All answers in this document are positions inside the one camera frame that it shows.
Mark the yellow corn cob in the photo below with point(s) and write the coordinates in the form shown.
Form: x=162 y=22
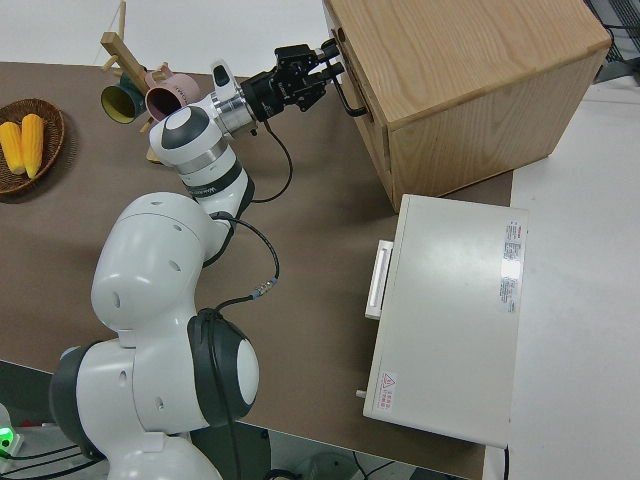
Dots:
x=32 y=145
x=11 y=147

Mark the brown table mat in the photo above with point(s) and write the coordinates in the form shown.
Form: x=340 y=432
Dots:
x=310 y=225

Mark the brown wicker basket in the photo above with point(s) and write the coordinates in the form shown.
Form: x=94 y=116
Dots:
x=50 y=125

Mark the dark blue mug yellow inside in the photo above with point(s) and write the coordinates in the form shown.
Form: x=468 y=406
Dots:
x=117 y=102

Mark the light wooden drawer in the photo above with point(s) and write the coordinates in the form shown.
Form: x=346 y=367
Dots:
x=359 y=87

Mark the white toaster oven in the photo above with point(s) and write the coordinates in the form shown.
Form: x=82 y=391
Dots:
x=450 y=325

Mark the pink mug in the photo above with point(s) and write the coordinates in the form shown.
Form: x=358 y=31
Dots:
x=165 y=100

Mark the light wooden drawer cabinet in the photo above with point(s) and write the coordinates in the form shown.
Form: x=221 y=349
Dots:
x=475 y=65

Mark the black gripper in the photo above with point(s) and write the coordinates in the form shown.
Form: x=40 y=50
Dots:
x=272 y=92

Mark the wooden mug tree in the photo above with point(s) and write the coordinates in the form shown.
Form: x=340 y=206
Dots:
x=122 y=52

